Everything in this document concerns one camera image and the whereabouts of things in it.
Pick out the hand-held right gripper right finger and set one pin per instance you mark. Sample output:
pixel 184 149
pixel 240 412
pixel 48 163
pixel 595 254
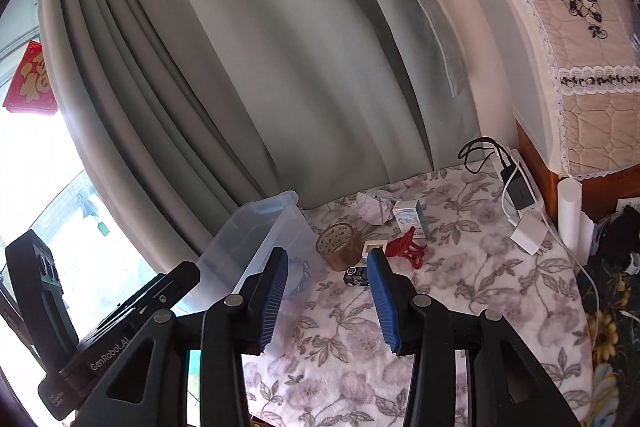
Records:
pixel 382 302

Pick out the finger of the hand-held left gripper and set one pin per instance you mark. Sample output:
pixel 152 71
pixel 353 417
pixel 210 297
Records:
pixel 172 284

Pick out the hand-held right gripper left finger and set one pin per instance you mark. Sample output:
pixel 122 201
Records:
pixel 274 302

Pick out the small black toy car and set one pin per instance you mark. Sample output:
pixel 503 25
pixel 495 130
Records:
pixel 356 276

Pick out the clear plastic container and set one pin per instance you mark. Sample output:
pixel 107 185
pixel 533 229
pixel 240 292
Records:
pixel 240 237

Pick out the small white square piece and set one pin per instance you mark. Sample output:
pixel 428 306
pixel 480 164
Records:
pixel 372 248

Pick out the brown tape roll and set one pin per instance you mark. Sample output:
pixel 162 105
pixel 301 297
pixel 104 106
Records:
pixel 346 258

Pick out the red plastic clip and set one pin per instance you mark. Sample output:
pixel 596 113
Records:
pixel 400 247

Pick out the small white blue box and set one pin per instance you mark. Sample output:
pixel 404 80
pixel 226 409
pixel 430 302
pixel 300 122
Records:
pixel 407 219

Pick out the crumpled white paper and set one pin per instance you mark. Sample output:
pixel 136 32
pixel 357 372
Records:
pixel 375 207

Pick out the floral grey white blanket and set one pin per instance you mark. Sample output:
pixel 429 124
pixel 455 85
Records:
pixel 475 267

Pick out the white power adapter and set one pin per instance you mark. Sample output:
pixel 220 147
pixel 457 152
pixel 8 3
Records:
pixel 530 232

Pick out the black charger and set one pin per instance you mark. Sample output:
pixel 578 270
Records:
pixel 517 189

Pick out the white power strip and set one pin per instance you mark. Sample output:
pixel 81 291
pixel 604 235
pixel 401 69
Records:
pixel 522 164

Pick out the white paper roll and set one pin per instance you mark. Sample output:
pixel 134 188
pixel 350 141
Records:
pixel 570 217

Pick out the red paper decoration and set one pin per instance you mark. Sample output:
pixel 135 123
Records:
pixel 32 77

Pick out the grey curtain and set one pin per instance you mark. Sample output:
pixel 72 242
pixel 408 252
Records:
pixel 225 57

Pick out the yellow floral cloth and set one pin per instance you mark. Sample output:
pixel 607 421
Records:
pixel 615 332

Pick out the black object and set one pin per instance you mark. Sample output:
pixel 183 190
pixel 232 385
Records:
pixel 620 237

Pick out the wooden cabinet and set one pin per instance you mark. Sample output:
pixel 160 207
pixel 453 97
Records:
pixel 607 194

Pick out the quilted beige lace cover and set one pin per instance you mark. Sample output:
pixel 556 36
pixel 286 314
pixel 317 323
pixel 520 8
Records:
pixel 575 57

